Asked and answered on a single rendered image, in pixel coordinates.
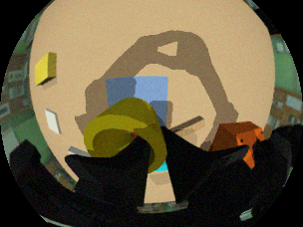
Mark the yellow rectangular block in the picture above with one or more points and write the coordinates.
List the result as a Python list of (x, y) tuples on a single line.
[(45, 69)]

